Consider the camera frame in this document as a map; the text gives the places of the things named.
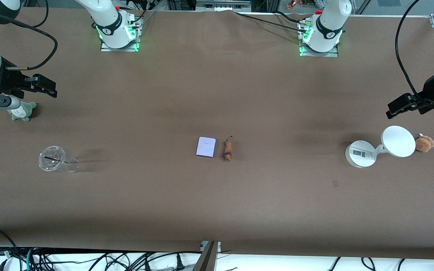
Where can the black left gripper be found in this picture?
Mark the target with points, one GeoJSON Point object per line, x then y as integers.
{"type": "Point", "coordinates": [430, 92]}

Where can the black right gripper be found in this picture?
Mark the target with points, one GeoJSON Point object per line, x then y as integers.
{"type": "Point", "coordinates": [9, 79]}

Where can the white small card box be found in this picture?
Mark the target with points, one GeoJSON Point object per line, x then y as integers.
{"type": "Point", "coordinates": [206, 147]}

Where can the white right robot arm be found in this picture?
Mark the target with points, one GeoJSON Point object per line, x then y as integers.
{"type": "Point", "coordinates": [113, 22]}

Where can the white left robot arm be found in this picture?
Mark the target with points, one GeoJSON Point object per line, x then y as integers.
{"type": "Point", "coordinates": [328, 24]}

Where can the green plush toy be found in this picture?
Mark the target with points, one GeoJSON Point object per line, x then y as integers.
{"type": "Point", "coordinates": [24, 111]}

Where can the white round desk lamp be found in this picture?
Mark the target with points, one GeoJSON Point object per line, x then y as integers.
{"type": "Point", "coordinates": [398, 141]}

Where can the brown plush toy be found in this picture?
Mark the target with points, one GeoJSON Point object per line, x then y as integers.
{"type": "Point", "coordinates": [424, 143]}

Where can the clear plastic cup with lid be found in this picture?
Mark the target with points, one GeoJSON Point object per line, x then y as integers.
{"type": "Point", "coordinates": [53, 159]}

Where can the brown table cover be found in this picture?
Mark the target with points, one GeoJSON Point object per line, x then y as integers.
{"type": "Point", "coordinates": [217, 94]}

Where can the grey metal box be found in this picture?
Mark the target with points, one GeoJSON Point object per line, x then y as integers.
{"type": "Point", "coordinates": [222, 4]}

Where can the black power plug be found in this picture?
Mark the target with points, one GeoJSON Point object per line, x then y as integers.
{"type": "Point", "coordinates": [179, 263]}

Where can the aluminium profile bar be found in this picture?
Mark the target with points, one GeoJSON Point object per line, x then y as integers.
{"type": "Point", "coordinates": [207, 258]}

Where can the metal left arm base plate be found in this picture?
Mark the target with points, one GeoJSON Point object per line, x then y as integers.
{"type": "Point", "coordinates": [333, 54]}

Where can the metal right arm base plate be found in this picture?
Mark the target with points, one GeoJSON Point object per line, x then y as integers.
{"type": "Point", "coordinates": [134, 47]}

